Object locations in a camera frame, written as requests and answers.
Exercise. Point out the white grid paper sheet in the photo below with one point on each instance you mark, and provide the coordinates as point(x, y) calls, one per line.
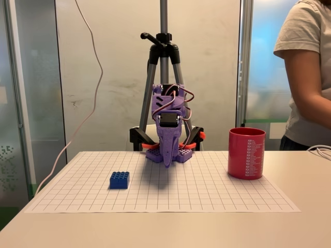
point(207, 193)

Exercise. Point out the purple robot arm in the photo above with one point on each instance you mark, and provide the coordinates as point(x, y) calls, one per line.
point(160, 103)

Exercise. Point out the red cup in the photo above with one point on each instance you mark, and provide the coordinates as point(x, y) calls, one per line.
point(244, 155)

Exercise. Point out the black orange table clamp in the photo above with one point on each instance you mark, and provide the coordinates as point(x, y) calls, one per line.
point(138, 134)
point(197, 134)

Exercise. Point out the grey metal frame post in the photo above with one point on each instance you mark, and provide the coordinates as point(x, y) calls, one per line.
point(244, 64)
point(18, 103)

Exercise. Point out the blue toy brick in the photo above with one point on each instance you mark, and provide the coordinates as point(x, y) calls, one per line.
point(119, 180)

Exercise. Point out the person torso beige T-shirt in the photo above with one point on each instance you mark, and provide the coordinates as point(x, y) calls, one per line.
point(310, 25)

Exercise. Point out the dark trousers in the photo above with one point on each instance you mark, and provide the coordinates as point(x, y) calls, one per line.
point(289, 144)

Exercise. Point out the grey camera tripod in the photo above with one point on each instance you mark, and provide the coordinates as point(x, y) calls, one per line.
point(164, 15)

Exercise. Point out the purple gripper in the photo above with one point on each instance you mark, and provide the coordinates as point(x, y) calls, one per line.
point(168, 138)

